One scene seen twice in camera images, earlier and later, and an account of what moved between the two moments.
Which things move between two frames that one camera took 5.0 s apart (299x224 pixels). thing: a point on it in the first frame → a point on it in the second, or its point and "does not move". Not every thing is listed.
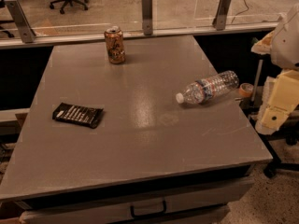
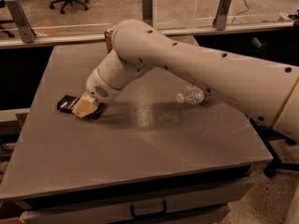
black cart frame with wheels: (290, 132) does not move
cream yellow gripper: (288, 46) → (97, 87)
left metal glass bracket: (26, 32) does not move
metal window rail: (17, 43) does not move
